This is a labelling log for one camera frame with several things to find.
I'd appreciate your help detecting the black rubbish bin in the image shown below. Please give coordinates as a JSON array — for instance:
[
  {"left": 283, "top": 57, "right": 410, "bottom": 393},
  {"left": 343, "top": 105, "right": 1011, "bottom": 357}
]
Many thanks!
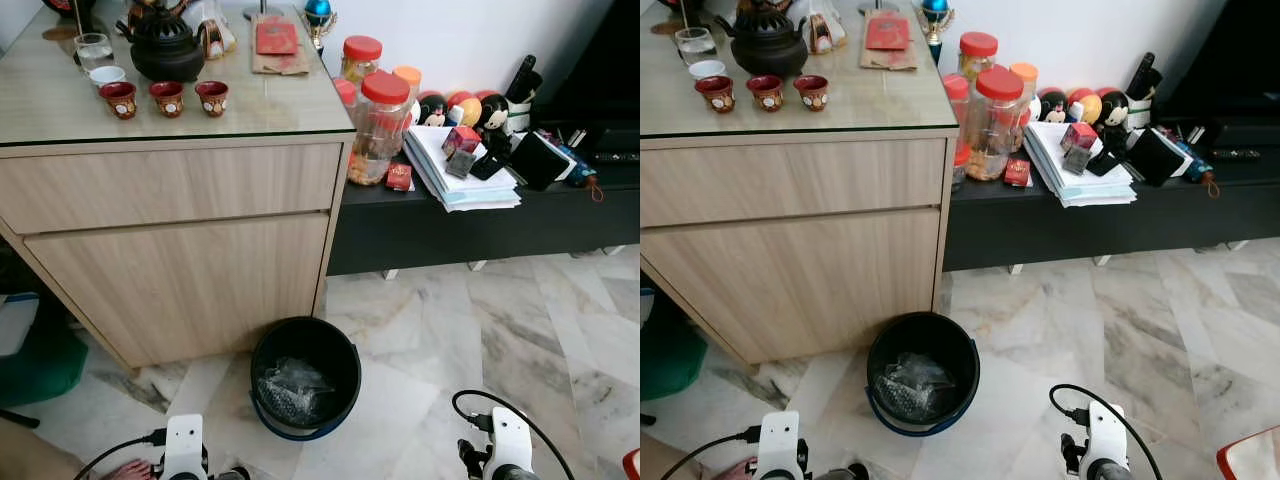
[
  {"left": 250, "top": 316, "right": 362, "bottom": 442},
  {"left": 866, "top": 312, "right": 981, "bottom": 438}
]

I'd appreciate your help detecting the clear plastic packaging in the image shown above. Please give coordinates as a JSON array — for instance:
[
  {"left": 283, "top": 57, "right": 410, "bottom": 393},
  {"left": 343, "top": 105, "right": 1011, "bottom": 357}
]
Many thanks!
[
  {"left": 873, "top": 352, "right": 956, "bottom": 421},
  {"left": 257, "top": 358, "right": 336, "bottom": 426}
]

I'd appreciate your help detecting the green plastic container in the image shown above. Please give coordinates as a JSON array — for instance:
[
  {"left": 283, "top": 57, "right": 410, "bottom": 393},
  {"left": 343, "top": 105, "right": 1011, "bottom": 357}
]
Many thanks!
[
  {"left": 0, "top": 320, "right": 89, "bottom": 406},
  {"left": 640, "top": 320, "right": 709, "bottom": 401}
]

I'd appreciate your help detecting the black tv console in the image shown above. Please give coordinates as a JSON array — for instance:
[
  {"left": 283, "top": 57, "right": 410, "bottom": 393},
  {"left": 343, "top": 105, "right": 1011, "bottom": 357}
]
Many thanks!
[
  {"left": 328, "top": 120, "right": 641, "bottom": 276},
  {"left": 943, "top": 120, "right": 1280, "bottom": 273}
]

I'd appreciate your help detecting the stack of white papers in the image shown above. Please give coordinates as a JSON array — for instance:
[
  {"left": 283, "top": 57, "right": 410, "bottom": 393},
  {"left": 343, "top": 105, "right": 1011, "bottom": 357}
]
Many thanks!
[
  {"left": 1022, "top": 120, "right": 1138, "bottom": 208},
  {"left": 403, "top": 125, "right": 523, "bottom": 213}
]

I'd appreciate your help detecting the black wallet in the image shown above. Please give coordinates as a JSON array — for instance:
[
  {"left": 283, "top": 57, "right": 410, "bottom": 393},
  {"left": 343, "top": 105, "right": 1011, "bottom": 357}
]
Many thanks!
[
  {"left": 510, "top": 130, "right": 571, "bottom": 191},
  {"left": 1128, "top": 127, "right": 1189, "bottom": 187}
]

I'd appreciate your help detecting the light wooden cabinet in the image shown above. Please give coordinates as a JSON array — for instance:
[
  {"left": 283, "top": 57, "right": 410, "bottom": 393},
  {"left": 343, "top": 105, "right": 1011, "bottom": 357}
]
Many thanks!
[
  {"left": 0, "top": 10, "right": 356, "bottom": 371},
  {"left": 640, "top": 10, "right": 961, "bottom": 366}
]

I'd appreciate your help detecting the tall black mouse figure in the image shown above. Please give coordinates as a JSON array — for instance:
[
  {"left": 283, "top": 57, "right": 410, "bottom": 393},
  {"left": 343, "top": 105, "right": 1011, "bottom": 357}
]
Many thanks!
[
  {"left": 475, "top": 93, "right": 513, "bottom": 161},
  {"left": 1095, "top": 90, "right": 1131, "bottom": 161}
]

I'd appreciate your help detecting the large red lid snack jar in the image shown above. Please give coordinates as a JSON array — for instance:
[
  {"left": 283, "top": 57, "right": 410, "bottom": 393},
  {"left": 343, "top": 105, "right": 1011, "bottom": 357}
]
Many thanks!
[
  {"left": 350, "top": 72, "right": 413, "bottom": 186},
  {"left": 965, "top": 67, "right": 1026, "bottom": 181}
]

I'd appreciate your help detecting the black remote control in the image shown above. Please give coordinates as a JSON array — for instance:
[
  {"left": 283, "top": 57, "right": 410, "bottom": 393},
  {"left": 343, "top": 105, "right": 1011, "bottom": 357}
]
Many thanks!
[
  {"left": 505, "top": 55, "right": 544, "bottom": 104},
  {"left": 1125, "top": 52, "right": 1163, "bottom": 101}
]

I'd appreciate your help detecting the medium red lid jar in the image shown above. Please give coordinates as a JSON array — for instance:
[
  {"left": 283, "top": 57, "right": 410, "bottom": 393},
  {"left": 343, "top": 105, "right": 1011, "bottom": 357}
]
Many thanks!
[
  {"left": 958, "top": 32, "right": 999, "bottom": 81},
  {"left": 342, "top": 36, "right": 384, "bottom": 86}
]

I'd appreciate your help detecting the black television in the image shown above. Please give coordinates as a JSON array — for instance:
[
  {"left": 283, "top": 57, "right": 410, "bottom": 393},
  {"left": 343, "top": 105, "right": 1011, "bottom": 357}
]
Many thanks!
[
  {"left": 1160, "top": 0, "right": 1280, "bottom": 121},
  {"left": 540, "top": 0, "right": 641, "bottom": 126}
]

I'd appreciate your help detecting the red patterned tea cup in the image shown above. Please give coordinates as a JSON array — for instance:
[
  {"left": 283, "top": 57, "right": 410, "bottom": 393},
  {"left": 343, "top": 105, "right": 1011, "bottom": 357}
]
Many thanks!
[
  {"left": 747, "top": 75, "right": 785, "bottom": 113},
  {"left": 150, "top": 81, "right": 186, "bottom": 119},
  {"left": 100, "top": 82, "right": 138, "bottom": 121},
  {"left": 695, "top": 76, "right": 736, "bottom": 114},
  {"left": 195, "top": 81, "right": 230, "bottom": 118},
  {"left": 794, "top": 75, "right": 831, "bottom": 112}
]

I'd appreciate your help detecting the brown paper envelope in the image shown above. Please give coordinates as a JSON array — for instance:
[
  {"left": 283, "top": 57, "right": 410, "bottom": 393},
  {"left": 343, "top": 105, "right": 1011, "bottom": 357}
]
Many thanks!
[
  {"left": 250, "top": 15, "right": 311, "bottom": 76},
  {"left": 860, "top": 10, "right": 919, "bottom": 71}
]

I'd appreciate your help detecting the red packet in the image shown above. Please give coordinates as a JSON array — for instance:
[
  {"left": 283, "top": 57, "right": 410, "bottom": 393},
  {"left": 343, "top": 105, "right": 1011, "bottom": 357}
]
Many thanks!
[
  {"left": 865, "top": 15, "right": 911, "bottom": 51},
  {"left": 255, "top": 20, "right": 299, "bottom": 56}
]

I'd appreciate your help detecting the trophy with blue ball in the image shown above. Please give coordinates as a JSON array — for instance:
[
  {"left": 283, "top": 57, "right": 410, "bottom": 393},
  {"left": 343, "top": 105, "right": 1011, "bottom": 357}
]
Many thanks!
[
  {"left": 918, "top": 0, "right": 954, "bottom": 46},
  {"left": 303, "top": 0, "right": 338, "bottom": 51}
]

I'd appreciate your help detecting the clear drinking glass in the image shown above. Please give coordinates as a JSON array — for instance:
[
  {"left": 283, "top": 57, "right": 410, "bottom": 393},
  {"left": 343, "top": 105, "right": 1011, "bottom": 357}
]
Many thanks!
[
  {"left": 675, "top": 28, "right": 718, "bottom": 67},
  {"left": 75, "top": 33, "right": 114, "bottom": 73}
]

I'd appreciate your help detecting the black iron teapot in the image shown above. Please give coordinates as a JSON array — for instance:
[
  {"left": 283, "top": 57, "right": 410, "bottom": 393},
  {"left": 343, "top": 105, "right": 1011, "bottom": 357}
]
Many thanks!
[
  {"left": 117, "top": 5, "right": 208, "bottom": 83},
  {"left": 715, "top": 5, "right": 809, "bottom": 79}
]

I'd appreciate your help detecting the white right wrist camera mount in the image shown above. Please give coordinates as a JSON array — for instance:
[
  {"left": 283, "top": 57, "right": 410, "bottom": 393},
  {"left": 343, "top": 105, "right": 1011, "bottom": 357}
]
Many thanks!
[
  {"left": 482, "top": 406, "right": 534, "bottom": 473},
  {"left": 1085, "top": 402, "right": 1131, "bottom": 469}
]

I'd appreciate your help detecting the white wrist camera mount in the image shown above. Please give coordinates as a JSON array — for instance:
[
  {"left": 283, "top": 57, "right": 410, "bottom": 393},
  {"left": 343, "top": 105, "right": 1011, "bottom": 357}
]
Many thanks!
[
  {"left": 1085, "top": 402, "right": 1131, "bottom": 469},
  {"left": 757, "top": 411, "right": 803, "bottom": 480},
  {"left": 482, "top": 406, "right": 534, "bottom": 473},
  {"left": 162, "top": 414, "right": 206, "bottom": 480}
]

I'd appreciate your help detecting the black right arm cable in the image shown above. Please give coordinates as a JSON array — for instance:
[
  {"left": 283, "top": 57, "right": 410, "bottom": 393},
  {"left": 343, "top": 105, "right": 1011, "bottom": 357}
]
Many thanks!
[
  {"left": 452, "top": 390, "right": 576, "bottom": 480},
  {"left": 1050, "top": 384, "right": 1163, "bottom": 480}
]

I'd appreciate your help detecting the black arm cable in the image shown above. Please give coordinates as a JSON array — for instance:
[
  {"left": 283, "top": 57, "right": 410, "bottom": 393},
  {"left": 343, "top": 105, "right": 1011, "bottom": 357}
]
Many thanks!
[
  {"left": 660, "top": 427, "right": 761, "bottom": 480},
  {"left": 1050, "top": 384, "right": 1163, "bottom": 480},
  {"left": 75, "top": 430, "right": 166, "bottom": 480},
  {"left": 452, "top": 390, "right": 576, "bottom": 480}
]

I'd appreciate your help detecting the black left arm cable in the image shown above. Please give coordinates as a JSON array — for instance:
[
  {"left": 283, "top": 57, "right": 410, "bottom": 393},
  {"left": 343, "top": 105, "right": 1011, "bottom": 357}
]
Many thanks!
[
  {"left": 660, "top": 427, "right": 761, "bottom": 480},
  {"left": 75, "top": 430, "right": 166, "bottom": 480}
]

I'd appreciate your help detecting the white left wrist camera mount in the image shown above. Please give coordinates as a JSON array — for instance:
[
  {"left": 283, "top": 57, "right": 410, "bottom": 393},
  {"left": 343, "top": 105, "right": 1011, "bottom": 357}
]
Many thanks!
[
  {"left": 757, "top": 411, "right": 803, "bottom": 480},
  {"left": 162, "top": 414, "right": 206, "bottom": 480}
]

